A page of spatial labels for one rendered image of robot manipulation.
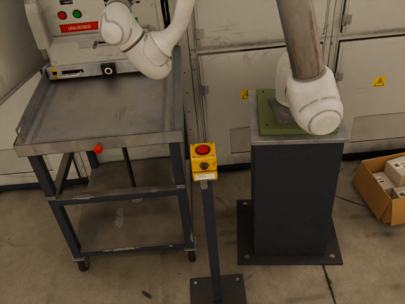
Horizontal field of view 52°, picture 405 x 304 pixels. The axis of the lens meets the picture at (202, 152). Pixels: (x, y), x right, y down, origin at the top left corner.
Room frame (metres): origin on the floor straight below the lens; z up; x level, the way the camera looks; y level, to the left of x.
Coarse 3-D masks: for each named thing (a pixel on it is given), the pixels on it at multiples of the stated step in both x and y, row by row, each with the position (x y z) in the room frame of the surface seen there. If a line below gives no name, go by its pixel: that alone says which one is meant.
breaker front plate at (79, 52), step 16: (48, 0) 1.67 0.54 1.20; (80, 0) 1.67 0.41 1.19; (96, 0) 1.67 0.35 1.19; (144, 0) 1.66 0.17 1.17; (48, 16) 1.67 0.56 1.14; (96, 16) 1.67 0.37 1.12; (144, 16) 1.66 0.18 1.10; (80, 32) 1.67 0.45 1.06; (96, 32) 1.67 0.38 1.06; (64, 48) 1.67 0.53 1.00; (80, 48) 1.66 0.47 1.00; (96, 48) 1.67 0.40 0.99; (112, 48) 1.67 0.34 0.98; (64, 64) 1.67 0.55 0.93
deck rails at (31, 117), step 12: (48, 84) 1.64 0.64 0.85; (168, 84) 1.54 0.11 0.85; (36, 96) 1.48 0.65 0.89; (48, 96) 1.55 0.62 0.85; (168, 96) 1.45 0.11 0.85; (36, 108) 1.44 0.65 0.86; (168, 108) 1.36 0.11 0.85; (24, 120) 1.31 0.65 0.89; (36, 120) 1.37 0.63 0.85; (168, 120) 1.28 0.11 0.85; (24, 132) 1.27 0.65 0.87; (24, 144) 1.23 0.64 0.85
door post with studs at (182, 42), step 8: (168, 0) 1.90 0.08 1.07; (176, 0) 1.90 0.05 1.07; (184, 40) 1.90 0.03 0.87; (184, 48) 1.90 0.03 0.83; (184, 56) 1.90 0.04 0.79; (184, 64) 1.90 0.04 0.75; (184, 72) 1.90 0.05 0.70; (184, 80) 1.90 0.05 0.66; (192, 88) 1.90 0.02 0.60; (192, 96) 1.90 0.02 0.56; (192, 104) 1.90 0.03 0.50; (192, 112) 1.90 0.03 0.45; (192, 120) 1.90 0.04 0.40; (192, 128) 1.90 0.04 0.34; (192, 136) 1.90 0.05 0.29
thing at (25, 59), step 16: (0, 0) 1.78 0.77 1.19; (16, 0) 1.87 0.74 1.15; (0, 16) 1.75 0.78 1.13; (16, 16) 1.83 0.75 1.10; (0, 32) 1.71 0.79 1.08; (16, 32) 1.80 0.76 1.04; (32, 32) 1.89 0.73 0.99; (0, 48) 1.68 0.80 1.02; (16, 48) 1.76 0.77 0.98; (32, 48) 1.85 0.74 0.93; (0, 64) 1.65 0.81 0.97; (16, 64) 1.73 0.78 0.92; (32, 64) 1.82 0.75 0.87; (0, 80) 1.61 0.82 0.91; (16, 80) 1.69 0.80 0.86; (0, 96) 1.58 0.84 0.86
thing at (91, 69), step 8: (48, 64) 1.69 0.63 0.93; (72, 64) 1.67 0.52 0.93; (80, 64) 1.66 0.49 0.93; (88, 64) 1.65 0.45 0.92; (96, 64) 1.65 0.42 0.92; (120, 64) 1.65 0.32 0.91; (128, 64) 1.65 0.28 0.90; (48, 72) 1.66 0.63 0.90; (56, 72) 1.66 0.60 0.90; (64, 72) 1.66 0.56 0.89; (72, 72) 1.66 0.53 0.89; (88, 72) 1.65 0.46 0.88; (96, 72) 1.65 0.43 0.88; (120, 72) 1.65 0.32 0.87
